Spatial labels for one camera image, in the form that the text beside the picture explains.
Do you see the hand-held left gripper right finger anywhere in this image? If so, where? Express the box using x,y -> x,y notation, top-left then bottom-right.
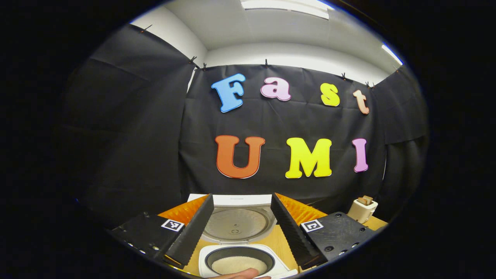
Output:
270,193 -> 378,271

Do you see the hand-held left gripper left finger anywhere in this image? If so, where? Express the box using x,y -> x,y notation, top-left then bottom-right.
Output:
107,194 -> 215,270

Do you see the white rice cooker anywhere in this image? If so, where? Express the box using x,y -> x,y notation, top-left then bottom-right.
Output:
188,194 -> 299,279

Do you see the white toaster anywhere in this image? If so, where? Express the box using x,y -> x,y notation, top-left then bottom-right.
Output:
347,195 -> 379,224

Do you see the black backdrop cloth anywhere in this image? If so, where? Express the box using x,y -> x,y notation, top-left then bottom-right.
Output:
58,24 -> 429,229

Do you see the small ceiling light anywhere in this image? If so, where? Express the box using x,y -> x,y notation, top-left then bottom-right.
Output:
381,43 -> 404,66

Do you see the long ceiling light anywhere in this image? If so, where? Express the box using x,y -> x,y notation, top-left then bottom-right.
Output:
240,0 -> 334,20

